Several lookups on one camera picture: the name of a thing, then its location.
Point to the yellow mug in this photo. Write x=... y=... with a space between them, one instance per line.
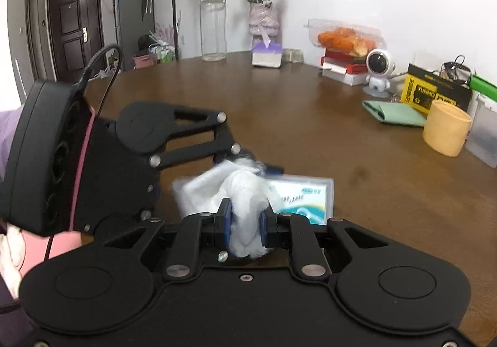
x=446 y=129

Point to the pink storage bin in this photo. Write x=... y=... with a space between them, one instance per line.
x=144 y=61

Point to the clear plastic water bottle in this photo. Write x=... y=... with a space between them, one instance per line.
x=212 y=28

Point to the pink stone-look vase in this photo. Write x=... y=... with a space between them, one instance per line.
x=264 y=19

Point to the clear plastic floss pick box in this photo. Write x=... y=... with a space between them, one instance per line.
x=306 y=195

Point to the green folded pouch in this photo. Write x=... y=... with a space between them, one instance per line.
x=400 y=114

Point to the clear clamshell with orange peels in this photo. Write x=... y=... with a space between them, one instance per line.
x=341 y=38

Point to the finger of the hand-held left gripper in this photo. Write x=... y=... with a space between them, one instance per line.
x=194 y=151

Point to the grey refrigerator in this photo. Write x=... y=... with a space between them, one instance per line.
x=132 y=13

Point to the clear plastic storage container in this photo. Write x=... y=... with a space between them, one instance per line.
x=483 y=133

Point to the black yellow battery box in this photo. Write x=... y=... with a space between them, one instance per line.
x=423 y=92

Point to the white flat box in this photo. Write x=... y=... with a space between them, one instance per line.
x=341 y=78

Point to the red white box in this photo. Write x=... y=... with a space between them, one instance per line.
x=345 y=66

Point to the person's purple garment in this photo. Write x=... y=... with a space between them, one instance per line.
x=7 y=137

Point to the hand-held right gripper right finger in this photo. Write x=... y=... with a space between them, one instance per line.
x=264 y=228

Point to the dark brown door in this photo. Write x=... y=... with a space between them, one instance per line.
x=73 y=21

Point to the person's left hand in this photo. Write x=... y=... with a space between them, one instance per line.
x=11 y=253

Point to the white astronaut figurine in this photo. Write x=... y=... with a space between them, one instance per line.
x=378 y=63

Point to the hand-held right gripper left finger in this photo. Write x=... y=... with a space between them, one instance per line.
x=227 y=220

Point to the white shopping bags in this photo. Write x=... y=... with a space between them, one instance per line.
x=163 y=52

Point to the small clear wrapped packet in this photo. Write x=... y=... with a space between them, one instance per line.
x=293 y=55

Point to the green container lid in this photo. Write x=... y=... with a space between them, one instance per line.
x=485 y=85

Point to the white tissue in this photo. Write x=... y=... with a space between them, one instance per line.
x=244 y=191

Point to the purple white tissue pack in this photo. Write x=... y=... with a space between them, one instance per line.
x=267 y=57

